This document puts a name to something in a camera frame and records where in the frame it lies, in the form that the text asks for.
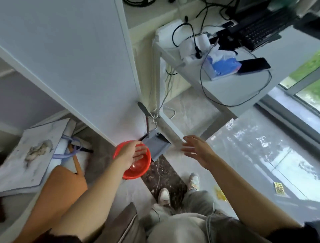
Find person's left hand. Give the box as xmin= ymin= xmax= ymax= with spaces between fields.
xmin=114 ymin=140 xmax=148 ymax=173

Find person's right hand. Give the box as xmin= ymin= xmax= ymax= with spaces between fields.
xmin=181 ymin=135 xmax=219 ymax=171

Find red plastic bowl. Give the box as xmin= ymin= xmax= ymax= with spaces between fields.
xmin=113 ymin=140 xmax=152 ymax=180

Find person's left forearm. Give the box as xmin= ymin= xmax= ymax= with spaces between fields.
xmin=49 ymin=159 xmax=127 ymax=241

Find person's right forearm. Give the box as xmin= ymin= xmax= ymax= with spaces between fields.
xmin=208 ymin=156 xmax=302 ymax=237

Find grey dustpan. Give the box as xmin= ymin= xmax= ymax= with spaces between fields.
xmin=142 ymin=130 xmax=172 ymax=162

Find person's right white shoe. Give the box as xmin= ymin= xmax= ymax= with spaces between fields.
xmin=187 ymin=172 xmax=200 ymax=191

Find person's white shoe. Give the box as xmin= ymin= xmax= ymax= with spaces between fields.
xmin=187 ymin=172 xmax=200 ymax=191
xmin=157 ymin=188 xmax=171 ymax=207

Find person's left white shoe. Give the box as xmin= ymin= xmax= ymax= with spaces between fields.
xmin=157 ymin=188 xmax=171 ymax=207

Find yellow wrapper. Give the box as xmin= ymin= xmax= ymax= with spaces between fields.
xmin=214 ymin=186 xmax=227 ymax=202

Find person's grey trousers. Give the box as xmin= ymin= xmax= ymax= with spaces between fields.
xmin=140 ymin=189 xmax=272 ymax=243

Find brown bag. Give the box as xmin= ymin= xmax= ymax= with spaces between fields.
xmin=94 ymin=202 xmax=147 ymax=243

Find white desk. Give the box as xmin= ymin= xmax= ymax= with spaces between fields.
xmin=152 ymin=19 xmax=320 ymax=141

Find blue tissue pack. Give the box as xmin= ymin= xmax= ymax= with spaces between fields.
xmin=202 ymin=50 xmax=242 ymax=81

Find orange chair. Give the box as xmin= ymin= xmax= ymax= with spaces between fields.
xmin=12 ymin=148 xmax=88 ymax=243

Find yellow patterned packet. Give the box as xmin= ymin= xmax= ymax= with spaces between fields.
xmin=273 ymin=182 xmax=286 ymax=196

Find beige crumpled cloth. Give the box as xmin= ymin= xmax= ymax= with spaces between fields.
xmin=25 ymin=140 xmax=54 ymax=164

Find black smartphone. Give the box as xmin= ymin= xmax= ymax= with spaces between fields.
xmin=237 ymin=58 xmax=271 ymax=75

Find white adapter box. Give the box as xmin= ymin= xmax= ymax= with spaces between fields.
xmin=155 ymin=19 xmax=187 ymax=49

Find white marble board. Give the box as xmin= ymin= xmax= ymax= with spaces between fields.
xmin=0 ymin=118 xmax=71 ymax=194

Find black keyboard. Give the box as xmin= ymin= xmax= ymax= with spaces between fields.
xmin=236 ymin=7 xmax=299 ymax=51

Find dark broom handle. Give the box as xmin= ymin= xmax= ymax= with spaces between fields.
xmin=137 ymin=101 xmax=153 ymax=139

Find white cables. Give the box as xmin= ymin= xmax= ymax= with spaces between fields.
xmin=149 ymin=64 xmax=177 ymax=127

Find long black cable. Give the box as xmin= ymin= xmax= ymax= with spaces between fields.
xmin=199 ymin=38 xmax=273 ymax=108

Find purple hose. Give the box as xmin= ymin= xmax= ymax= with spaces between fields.
xmin=52 ymin=135 xmax=83 ymax=160

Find black cable with plug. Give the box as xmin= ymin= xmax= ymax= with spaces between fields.
xmin=172 ymin=23 xmax=203 ymax=59

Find grey window frame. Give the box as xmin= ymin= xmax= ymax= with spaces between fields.
xmin=257 ymin=50 xmax=320 ymax=152

